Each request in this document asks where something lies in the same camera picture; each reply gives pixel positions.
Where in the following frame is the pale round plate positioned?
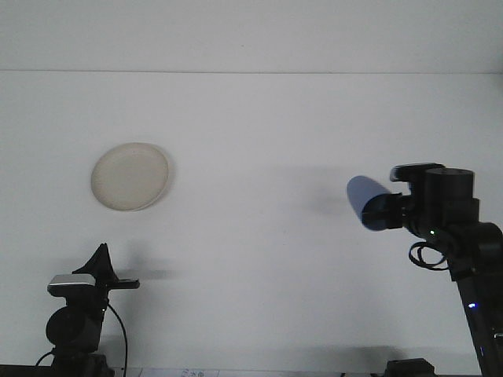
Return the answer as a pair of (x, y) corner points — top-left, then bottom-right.
(90, 141), (171, 213)

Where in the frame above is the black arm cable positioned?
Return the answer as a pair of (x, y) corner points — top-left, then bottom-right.
(104, 301), (129, 372)
(408, 240), (451, 273)

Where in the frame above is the pale blue cup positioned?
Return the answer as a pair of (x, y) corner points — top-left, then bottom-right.
(346, 174), (403, 233)

